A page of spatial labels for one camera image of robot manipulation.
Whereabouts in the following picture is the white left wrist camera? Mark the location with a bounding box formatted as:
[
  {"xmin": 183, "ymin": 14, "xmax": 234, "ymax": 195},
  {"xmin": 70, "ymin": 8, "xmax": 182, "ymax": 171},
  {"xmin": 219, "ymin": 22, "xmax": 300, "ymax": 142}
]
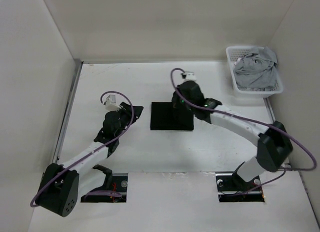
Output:
[{"xmin": 104, "ymin": 94, "xmax": 123, "ymax": 111}]

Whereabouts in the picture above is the right aluminium frame rail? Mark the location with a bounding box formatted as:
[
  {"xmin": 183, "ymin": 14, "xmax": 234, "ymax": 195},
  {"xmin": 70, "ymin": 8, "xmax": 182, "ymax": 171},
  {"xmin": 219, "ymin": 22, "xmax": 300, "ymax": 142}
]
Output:
[{"xmin": 263, "ymin": 97, "xmax": 292, "ymax": 167}]

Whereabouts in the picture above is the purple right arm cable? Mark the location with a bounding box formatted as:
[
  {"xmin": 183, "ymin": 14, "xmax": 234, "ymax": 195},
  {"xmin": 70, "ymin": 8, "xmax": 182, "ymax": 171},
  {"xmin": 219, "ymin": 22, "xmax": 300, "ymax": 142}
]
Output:
[{"xmin": 170, "ymin": 68, "xmax": 318, "ymax": 192}]

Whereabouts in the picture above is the left aluminium frame rail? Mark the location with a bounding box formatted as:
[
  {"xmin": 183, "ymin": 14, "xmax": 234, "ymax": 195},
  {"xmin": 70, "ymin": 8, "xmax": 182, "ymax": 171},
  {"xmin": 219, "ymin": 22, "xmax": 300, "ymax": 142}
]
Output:
[{"xmin": 49, "ymin": 59, "xmax": 83, "ymax": 164}]

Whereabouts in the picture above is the black tank top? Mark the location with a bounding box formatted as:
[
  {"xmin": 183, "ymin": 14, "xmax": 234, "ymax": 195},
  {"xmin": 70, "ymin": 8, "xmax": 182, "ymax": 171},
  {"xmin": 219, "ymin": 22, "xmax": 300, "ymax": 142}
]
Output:
[{"xmin": 150, "ymin": 102, "xmax": 194, "ymax": 131}]

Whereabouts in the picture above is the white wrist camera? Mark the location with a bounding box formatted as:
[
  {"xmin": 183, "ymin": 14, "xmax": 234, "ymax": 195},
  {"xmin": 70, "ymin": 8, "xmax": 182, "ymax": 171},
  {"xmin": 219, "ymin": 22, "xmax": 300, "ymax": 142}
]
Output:
[
  {"xmin": 181, "ymin": 71, "xmax": 197, "ymax": 82},
  {"xmin": 104, "ymin": 94, "xmax": 123, "ymax": 111}
]

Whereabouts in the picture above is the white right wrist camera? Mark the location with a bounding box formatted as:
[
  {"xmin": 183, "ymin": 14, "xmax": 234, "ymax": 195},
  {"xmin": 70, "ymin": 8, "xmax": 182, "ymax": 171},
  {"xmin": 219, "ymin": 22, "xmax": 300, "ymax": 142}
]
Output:
[{"xmin": 181, "ymin": 71, "xmax": 197, "ymax": 82}]

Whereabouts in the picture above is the aluminium frame rail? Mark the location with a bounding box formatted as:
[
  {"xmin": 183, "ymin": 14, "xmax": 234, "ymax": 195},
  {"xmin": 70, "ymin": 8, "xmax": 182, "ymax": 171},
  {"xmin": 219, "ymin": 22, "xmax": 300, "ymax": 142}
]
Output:
[
  {"xmin": 263, "ymin": 97, "xmax": 292, "ymax": 167},
  {"xmin": 49, "ymin": 59, "xmax": 83, "ymax": 164}
]

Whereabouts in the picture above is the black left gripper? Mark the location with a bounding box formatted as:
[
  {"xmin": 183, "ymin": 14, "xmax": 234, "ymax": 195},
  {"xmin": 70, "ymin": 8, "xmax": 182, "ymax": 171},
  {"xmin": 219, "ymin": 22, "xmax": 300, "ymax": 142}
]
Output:
[{"xmin": 115, "ymin": 102, "xmax": 143, "ymax": 138}]

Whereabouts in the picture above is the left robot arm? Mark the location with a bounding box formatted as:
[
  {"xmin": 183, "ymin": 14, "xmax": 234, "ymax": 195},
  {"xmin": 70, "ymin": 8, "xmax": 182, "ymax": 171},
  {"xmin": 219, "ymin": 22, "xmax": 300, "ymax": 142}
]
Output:
[{"xmin": 31, "ymin": 102, "xmax": 144, "ymax": 217}]

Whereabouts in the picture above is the grey tank tops pile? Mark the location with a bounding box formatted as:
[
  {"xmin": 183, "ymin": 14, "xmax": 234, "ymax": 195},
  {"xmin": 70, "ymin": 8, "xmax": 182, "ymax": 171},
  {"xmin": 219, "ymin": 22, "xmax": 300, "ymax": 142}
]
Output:
[{"xmin": 233, "ymin": 47, "xmax": 278, "ymax": 91}]

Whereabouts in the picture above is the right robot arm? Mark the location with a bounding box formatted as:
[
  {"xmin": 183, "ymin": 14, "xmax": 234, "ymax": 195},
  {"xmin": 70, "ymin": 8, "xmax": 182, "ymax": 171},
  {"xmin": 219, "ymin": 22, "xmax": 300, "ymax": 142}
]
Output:
[{"xmin": 172, "ymin": 80, "xmax": 293, "ymax": 191}]

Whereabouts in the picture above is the white plastic laundry basket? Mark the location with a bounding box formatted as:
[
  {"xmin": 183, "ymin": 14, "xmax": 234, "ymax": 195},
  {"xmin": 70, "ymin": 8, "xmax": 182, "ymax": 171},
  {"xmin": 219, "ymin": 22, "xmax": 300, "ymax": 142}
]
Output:
[{"xmin": 225, "ymin": 46, "xmax": 284, "ymax": 98}]

